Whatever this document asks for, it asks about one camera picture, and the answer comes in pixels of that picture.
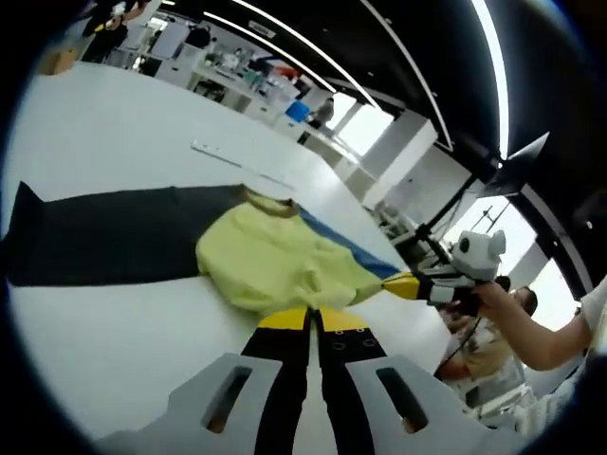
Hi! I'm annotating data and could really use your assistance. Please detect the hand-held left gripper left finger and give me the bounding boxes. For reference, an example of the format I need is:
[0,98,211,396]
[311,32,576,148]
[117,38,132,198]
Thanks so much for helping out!
[141,306,313,455]

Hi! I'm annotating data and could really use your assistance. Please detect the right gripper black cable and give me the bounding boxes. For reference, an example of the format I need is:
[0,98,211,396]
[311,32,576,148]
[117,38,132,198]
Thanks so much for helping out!
[444,310,483,370]

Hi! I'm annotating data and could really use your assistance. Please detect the white counter cabinets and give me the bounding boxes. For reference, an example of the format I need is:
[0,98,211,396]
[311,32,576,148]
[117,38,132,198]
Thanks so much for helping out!
[154,59,307,139]

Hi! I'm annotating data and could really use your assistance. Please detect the cardboard box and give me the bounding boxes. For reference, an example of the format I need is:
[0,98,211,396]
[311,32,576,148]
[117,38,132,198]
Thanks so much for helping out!
[39,46,78,76]

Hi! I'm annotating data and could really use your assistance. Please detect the ceiling light strip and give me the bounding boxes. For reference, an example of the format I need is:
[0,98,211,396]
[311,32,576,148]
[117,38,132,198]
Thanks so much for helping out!
[230,0,381,109]
[472,0,512,158]
[359,0,452,149]

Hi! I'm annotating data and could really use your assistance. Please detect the yellow colour-block garment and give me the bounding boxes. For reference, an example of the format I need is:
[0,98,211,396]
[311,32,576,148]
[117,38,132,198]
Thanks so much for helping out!
[0,181,419,319]

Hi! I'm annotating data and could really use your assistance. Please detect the white mesh chair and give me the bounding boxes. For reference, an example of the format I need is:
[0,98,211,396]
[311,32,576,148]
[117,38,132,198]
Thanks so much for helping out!
[467,381,590,438]

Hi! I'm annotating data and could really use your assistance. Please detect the blue plastic bin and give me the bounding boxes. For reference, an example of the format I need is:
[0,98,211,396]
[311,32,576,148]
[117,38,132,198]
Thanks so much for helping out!
[285,100,311,124]

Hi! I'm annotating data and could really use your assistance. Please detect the person's right hand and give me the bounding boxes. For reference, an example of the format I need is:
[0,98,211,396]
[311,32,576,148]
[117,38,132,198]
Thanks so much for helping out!
[472,278,517,316]

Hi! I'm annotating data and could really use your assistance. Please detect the person's white shirt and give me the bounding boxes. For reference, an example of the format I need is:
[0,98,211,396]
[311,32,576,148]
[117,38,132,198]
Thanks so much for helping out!
[579,282,607,353]

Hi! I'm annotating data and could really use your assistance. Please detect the black tripod stand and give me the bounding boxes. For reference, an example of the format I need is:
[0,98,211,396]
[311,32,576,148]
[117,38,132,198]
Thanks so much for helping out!
[411,188,476,267]

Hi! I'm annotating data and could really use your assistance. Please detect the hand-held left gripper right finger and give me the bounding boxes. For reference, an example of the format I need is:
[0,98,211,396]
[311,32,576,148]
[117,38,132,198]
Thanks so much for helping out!
[315,305,494,455]

